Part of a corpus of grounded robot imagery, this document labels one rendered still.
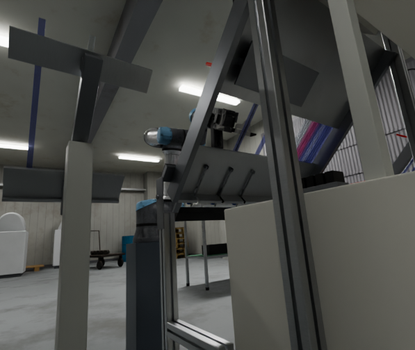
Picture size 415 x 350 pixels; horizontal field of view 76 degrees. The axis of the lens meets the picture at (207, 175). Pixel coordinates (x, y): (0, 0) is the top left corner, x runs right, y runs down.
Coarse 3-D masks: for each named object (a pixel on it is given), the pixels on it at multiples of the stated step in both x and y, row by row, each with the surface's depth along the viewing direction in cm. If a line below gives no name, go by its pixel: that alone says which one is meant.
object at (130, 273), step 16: (128, 256) 141; (144, 256) 132; (128, 272) 139; (144, 272) 130; (128, 288) 138; (144, 288) 129; (160, 288) 133; (128, 304) 136; (144, 304) 127; (160, 304) 131; (128, 320) 134; (144, 320) 125; (160, 320) 129; (128, 336) 132; (144, 336) 124; (160, 336) 128
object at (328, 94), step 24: (288, 0) 73; (312, 0) 76; (288, 24) 77; (312, 24) 81; (240, 48) 74; (288, 48) 81; (312, 48) 85; (336, 48) 90; (240, 72) 74; (288, 72) 82; (312, 72) 86; (336, 72) 96; (240, 96) 83; (288, 96) 87; (312, 96) 97; (336, 96) 103; (312, 120) 104; (336, 120) 111
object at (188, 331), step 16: (320, 176) 61; (336, 176) 60; (160, 192) 88; (304, 192) 64; (160, 208) 87; (160, 224) 86; (176, 320) 79; (176, 336) 73; (192, 336) 66; (208, 336) 65
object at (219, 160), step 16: (208, 160) 92; (224, 160) 95; (240, 160) 99; (256, 160) 103; (192, 176) 92; (208, 176) 96; (224, 176) 100; (240, 176) 103; (256, 176) 108; (304, 176) 123; (192, 192) 97; (208, 192) 100; (224, 192) 104; (240, 192) 109; (256, 192) 113
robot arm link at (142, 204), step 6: (138, 204) 144; (144, 204) 143; (150, 204) 143; (156, 204) 146; (138, 210) 143; (144, 210) 142; (150, 210) 143; (156, 210) 144; (138, 216) 142; (144, 216) 141; (150, 216) 142; (156, 216) 144; (138, 222) 141; (144, 222) 140; (150, 222) 141; (156, 222) 145
